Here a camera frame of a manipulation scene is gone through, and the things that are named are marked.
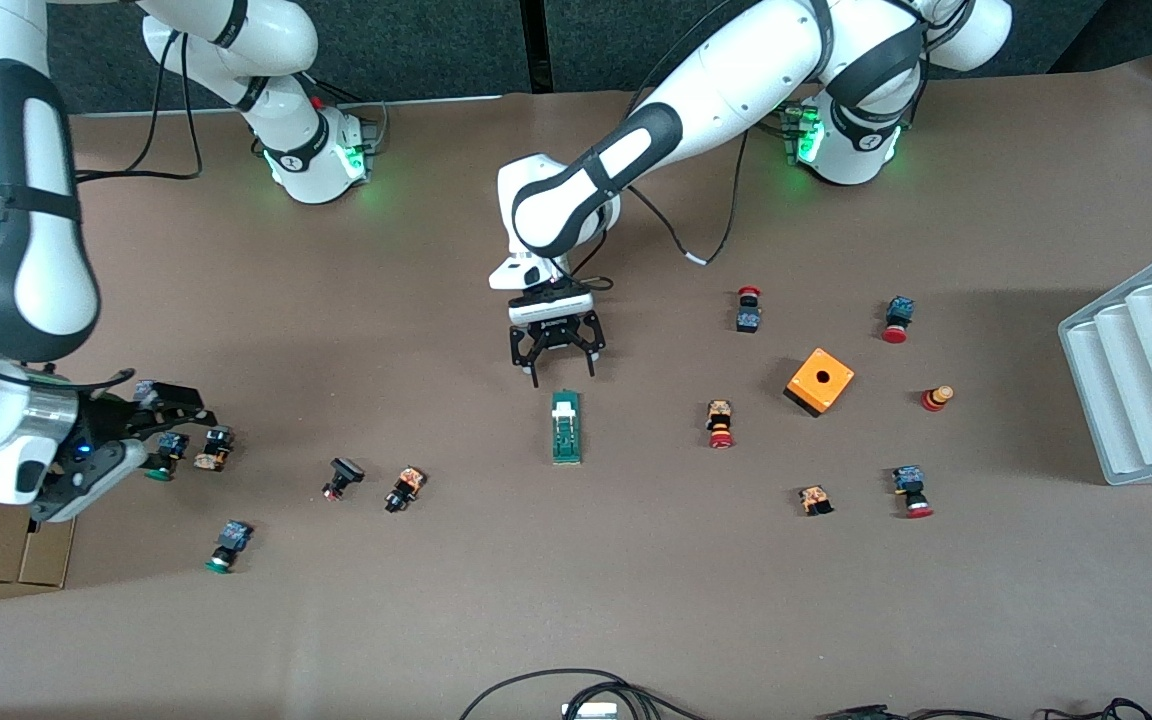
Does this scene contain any black square-head switch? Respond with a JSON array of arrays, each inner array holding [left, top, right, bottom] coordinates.
[[321, 457, 366, 502]]

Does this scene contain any black vertical post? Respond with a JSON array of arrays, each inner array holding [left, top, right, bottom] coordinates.
[[521, 0, 554, 94]]

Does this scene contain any orange button enclosure box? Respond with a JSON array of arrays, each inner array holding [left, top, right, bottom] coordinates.
[[784, 347, 855, 418]]

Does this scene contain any black push button orange block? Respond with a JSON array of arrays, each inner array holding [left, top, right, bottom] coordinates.
[[384, 465, 427, 514]]

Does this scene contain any green load switch white lever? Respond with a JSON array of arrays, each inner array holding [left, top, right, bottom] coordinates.
[[550, 390, 584, 465]]

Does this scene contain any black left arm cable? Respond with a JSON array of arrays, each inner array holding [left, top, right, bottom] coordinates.
[[626, 60, 749, 267]]

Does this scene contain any black selector switch orange block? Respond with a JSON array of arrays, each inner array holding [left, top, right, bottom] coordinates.
[[193, 424, 235, 473]]

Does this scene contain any grey ribbed plastic tray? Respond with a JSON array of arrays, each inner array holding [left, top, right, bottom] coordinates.
[[1058, 238, 1152, 487]]

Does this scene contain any black cable with connector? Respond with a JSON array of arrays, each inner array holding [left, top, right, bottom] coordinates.
[[816, 697, 1152, 720]]

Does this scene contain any black looped cable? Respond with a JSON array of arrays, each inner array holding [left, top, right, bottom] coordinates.
[[459, 668, 709, 720]]

